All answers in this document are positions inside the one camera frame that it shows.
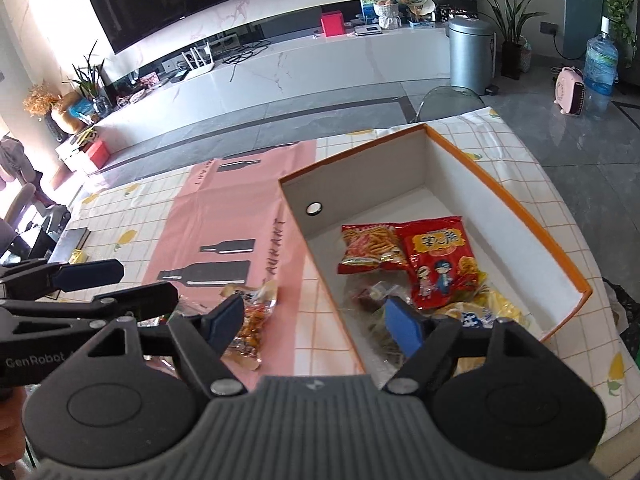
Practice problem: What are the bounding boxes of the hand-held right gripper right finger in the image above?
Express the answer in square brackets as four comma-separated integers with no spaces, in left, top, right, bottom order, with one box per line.
[382,296,546,395]

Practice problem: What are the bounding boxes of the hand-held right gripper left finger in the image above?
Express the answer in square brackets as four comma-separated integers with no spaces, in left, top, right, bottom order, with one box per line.
[89,295,247,396]

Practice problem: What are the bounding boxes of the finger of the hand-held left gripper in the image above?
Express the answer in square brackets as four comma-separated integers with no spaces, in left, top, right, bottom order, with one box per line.
[0,259,125,300]
[0,281,179,331]

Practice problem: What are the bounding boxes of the clear packet of orange snacks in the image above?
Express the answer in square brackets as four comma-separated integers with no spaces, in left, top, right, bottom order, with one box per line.
[220,282,278,371]

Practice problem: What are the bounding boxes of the clear packet of dark snacks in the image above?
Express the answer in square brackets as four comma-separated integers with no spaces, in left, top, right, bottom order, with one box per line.
[345,280,416,361]

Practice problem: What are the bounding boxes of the large red snack packet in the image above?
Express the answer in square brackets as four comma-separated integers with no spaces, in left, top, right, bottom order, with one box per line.
[398,216,488,311]

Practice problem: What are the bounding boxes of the orange stick snack packet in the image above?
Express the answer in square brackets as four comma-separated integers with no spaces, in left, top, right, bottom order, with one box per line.
[337,223,408,276]

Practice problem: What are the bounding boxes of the white yellow chips packet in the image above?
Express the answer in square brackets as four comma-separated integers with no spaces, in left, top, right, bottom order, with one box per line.
[432,287,533,376]

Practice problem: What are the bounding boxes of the orange cardboard box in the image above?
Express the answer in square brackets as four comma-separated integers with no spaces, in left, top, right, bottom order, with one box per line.
[277,124,594,376]

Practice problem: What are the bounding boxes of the black book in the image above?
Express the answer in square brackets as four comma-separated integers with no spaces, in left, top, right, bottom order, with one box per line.
[60,228,92,261]

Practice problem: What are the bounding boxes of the red storage box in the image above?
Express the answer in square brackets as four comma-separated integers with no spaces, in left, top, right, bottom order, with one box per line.
[86,140,110,171]

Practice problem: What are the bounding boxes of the pink bottle print sheet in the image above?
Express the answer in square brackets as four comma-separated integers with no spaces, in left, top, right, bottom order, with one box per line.
[142,140,318,391]

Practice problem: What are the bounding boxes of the yellow round vase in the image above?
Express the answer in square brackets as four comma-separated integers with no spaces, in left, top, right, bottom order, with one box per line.
[51,92,86,133]

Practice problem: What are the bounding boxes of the dried orange flowers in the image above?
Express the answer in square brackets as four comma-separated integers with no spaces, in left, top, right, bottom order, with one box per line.
[23,82,68,143]

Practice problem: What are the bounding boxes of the potted grass plant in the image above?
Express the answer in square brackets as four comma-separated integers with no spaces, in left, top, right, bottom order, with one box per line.
[65,40,113,113]

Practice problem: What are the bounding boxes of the black bag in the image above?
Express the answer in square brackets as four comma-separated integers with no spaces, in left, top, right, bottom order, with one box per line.
[602,280,640,336]

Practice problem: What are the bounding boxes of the clear plastic chair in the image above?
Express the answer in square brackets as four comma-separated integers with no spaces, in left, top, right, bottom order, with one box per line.
[410,86,488,123]

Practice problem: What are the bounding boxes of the white router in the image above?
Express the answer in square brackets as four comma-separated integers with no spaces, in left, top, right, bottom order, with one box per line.
[180,45,215,81]

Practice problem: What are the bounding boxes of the white marble television cabinet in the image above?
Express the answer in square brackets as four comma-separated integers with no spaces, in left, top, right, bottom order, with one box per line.
[55,27,451,171]

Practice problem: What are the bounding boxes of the silver trash can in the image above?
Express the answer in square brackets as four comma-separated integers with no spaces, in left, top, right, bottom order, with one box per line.
[448,16,497,95]

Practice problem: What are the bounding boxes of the pink space heater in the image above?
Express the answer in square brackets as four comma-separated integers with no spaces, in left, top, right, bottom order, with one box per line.
[556,66,587,117]

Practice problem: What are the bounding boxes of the potted snake plant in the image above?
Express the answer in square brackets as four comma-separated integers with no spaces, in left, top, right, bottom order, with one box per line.
[461,0,556,80]

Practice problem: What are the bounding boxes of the red square box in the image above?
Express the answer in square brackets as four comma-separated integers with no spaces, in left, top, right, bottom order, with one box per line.
[320,11,347,37]

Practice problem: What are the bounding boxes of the blue water bottle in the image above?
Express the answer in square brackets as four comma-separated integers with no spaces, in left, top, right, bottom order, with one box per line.
[584,17,619,97]

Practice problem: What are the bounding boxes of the trailing pothos plant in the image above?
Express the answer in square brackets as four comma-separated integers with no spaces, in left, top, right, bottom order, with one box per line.
[580,0,640,53]

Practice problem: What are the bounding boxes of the black cables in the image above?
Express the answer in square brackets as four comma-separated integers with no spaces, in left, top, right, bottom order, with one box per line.
[222,40,271,81]

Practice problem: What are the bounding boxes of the black wall television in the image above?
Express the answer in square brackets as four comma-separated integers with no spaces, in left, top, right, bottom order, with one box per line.
[81,0,278,56]

